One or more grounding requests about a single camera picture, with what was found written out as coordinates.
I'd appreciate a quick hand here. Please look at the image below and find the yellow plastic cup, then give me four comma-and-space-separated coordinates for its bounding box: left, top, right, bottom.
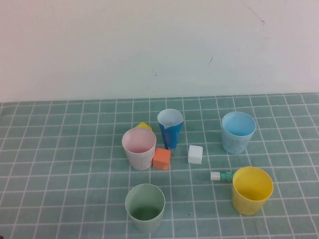
232, 166, 274, 216

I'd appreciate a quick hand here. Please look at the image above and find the light blue plastic cup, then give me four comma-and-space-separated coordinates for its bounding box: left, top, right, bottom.
221, 112, 257, 154

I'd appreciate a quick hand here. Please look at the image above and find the pink plastic cup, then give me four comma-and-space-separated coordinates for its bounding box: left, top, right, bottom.
121, 128, 157, 171

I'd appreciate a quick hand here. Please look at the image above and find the green white glue stick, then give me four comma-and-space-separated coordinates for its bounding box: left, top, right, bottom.
210, 170, 236, 181

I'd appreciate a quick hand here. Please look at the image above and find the green plastic cup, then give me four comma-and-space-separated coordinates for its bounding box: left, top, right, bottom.
125, 183, 165, 234

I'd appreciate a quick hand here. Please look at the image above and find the green checked tablecloth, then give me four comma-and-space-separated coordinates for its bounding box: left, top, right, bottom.
0, 92, 319, 239

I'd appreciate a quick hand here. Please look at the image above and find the blue paper cone cup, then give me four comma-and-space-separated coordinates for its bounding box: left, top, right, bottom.
157, 109, 184, 150

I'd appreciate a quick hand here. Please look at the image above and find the orange cube block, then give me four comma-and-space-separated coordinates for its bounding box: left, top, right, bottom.
153, 147, 172, 171

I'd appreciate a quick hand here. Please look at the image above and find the yellow block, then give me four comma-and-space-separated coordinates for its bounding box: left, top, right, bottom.
135, 121, 153, 132

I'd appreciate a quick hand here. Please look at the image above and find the white cube block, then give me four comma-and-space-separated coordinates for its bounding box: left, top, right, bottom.
187, 145, 203, 165

